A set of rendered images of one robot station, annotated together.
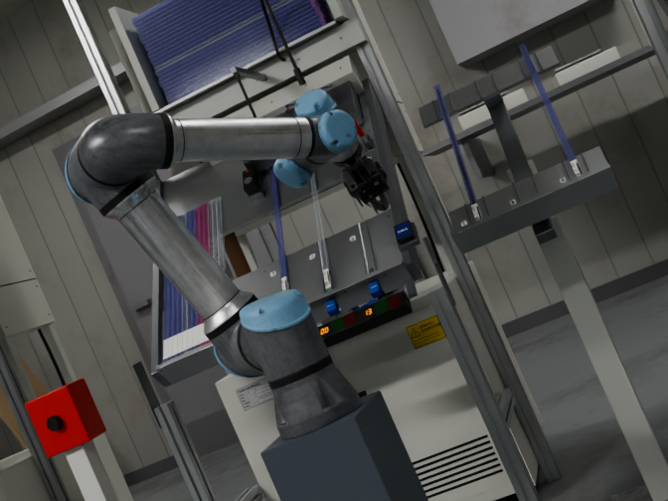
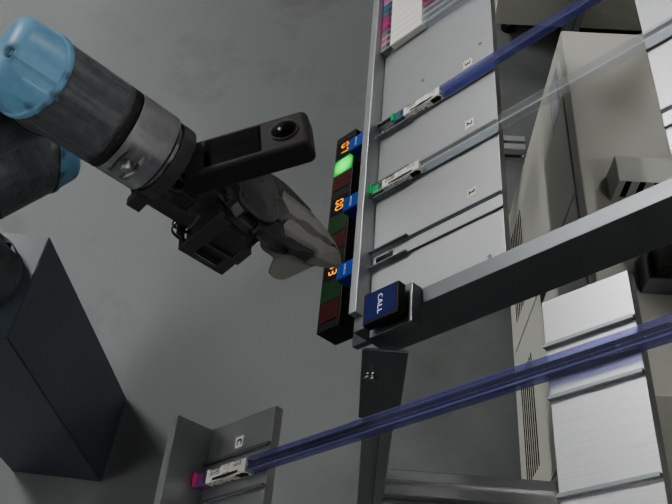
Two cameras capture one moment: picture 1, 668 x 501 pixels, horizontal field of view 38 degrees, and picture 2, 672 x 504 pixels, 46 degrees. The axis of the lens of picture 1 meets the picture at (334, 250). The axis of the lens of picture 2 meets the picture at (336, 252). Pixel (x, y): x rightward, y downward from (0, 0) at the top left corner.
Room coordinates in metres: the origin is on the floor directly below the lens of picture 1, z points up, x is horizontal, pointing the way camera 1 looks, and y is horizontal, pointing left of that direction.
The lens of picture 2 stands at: (2.10, -0.60, 1.50)
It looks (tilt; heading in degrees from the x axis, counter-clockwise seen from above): 53 degrees down; 80
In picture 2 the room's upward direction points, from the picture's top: straight up
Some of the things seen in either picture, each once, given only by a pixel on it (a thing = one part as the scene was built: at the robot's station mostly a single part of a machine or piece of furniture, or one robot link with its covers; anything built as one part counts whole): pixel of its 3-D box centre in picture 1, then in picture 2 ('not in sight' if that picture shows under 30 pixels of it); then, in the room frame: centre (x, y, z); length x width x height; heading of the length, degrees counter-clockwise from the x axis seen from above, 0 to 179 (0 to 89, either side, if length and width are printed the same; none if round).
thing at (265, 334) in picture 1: (281, 332); not in sight; (1.69, 0.14, 0.72); 0.13 x 0.12 x 0.14; 29
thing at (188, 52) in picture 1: (234, 24); not in sight; (2.78, 0.00, 1.52); 0.51 x 0.13 x 0.27; 75
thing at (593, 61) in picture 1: (584, 68); not in sight; (4.90, -1.51, 1.17); 0.35 x 0.33 x 0.09; 73
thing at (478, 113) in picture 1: (492, 110); not in sight; (5.04, -1.04, 1.18); 0.39 x 0.37 x 0.10; 73
